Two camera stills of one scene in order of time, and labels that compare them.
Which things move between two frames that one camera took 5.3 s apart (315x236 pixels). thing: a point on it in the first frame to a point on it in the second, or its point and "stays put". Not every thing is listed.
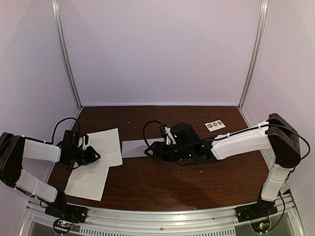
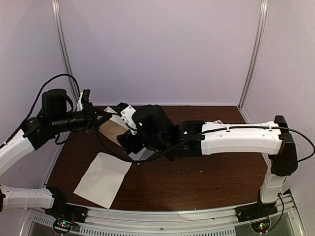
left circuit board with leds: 61,226 stays put
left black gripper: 91,157 to 91,123
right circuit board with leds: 261,225 stays put
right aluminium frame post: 251,77 stays put
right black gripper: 157,145 to 128,144
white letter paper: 107,144 to 116,125
